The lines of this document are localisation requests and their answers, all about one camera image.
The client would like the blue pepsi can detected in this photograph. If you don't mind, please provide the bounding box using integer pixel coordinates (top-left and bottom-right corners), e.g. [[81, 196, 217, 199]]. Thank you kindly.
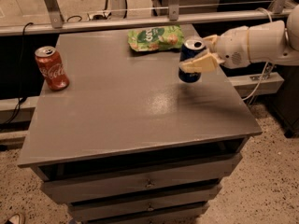
[[178, 36, 206, 83]]

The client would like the grey drawer cabinet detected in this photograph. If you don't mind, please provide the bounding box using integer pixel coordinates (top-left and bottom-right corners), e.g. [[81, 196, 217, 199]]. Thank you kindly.
[[18, 30, 261, 212]]

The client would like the white power strip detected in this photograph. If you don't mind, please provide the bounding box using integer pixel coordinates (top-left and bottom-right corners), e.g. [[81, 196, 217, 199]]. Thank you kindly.
[[87, 12, 111, 21]]

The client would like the bottom grey drawer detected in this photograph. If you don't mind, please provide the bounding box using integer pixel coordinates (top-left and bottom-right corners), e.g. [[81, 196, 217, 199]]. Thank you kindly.
[[86, 202, 209, 224]]

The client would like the metal railing bar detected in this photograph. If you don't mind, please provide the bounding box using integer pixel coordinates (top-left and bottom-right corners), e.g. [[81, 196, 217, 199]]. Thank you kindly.
[[0, 8, 293, 37]]

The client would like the black cable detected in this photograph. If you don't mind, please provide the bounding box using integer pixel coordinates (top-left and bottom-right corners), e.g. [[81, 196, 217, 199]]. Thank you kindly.
[[0, 21, 34, 128]]

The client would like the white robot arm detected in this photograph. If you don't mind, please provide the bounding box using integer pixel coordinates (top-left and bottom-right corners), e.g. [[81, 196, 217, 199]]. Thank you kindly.
[[179, 6, 299, 74]]

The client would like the white cable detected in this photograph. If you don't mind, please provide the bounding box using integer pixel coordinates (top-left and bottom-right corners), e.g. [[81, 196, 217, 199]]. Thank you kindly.
[[241, 7, 277, 103]]

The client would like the shoe tip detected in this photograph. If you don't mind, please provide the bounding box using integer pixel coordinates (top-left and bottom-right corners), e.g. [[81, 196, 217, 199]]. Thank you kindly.
[[5, 214, 25, 224]]

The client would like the green rice chip bag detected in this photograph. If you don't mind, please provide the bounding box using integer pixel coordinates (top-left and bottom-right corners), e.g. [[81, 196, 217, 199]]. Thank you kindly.
[[128, 25, 184, 52]]

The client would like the red coca-cola can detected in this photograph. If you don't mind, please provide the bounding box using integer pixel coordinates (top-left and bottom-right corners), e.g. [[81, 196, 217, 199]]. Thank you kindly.
[[35, 46, 69, 91]]

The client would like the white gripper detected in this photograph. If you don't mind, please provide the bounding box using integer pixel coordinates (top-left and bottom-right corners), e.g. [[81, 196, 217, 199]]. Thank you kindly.
[[179, 26, 249, 74]]

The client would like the grey drawer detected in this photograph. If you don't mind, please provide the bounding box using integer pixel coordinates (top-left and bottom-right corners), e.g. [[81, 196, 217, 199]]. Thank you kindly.
[[42, 153, 242, 203], [86, 202, 209, 224], [70, 184, 221, 221]]

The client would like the middle grey drawer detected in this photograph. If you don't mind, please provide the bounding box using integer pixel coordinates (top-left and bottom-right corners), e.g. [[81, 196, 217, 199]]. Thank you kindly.
[[70, 184, 221, 221]]

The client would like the top grey drawer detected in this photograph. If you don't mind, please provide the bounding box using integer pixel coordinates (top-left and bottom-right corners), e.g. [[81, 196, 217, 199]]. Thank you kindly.
[[42, 153, 242, 203]]

